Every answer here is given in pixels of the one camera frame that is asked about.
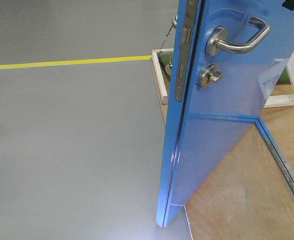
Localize blue door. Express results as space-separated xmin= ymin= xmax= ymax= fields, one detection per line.
xmin=156 ymin=0 xmax=294 ymax=227

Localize white edge batten left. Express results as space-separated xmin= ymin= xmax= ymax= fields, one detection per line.
xmin=151 ymin=49 xmax=169 ymax=105

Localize keys in lock cylinder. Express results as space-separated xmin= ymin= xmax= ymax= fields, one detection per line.
xmin=165 ymin=59 xmax=172 ymax=78

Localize yellow floor tape line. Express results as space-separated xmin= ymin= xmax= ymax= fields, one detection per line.
xmin=0 ymin=55 xmax=152 ymax=70

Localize green sandbag left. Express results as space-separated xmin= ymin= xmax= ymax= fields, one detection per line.
xmin=160 ymin=54 xmax=173 ymax=79

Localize steel thumb turn lock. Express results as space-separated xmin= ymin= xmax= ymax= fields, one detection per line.
xmin=198 ymin=62 xmax=224 ymax=88

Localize steel lock faceplate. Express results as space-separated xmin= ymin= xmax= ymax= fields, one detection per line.
xmin=174 ymin=0 xmax=199 ymax=102

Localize plywood base platform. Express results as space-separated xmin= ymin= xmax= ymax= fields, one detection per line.
xmin=150 ymin=32 xmax=294 ymax=240

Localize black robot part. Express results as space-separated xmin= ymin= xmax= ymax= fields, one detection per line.
xmin=282 ymin=0 xmax=294 ymax=11

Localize black tension cable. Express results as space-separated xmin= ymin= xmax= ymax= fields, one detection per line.
xmin=159 ymin=23 xmax=175 ymax=52

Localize steel door handle outer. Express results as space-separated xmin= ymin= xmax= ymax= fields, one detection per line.
xmin=172 ymin=14 xmax=178 ymax=28

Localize steel door handle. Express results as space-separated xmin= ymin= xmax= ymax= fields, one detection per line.
xmin=172 ymin=14 xmax=178 ymax=28
xmin=205 ymin=16 xmax=271 ymax=56

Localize steel door handle inner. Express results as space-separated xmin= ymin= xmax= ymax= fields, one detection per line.
xmin=205 ymin=16 xmax=271 ymax=56

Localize blue door frame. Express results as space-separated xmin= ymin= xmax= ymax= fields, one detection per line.
xmin=255 ymin=117 xmax=294 ymax=216

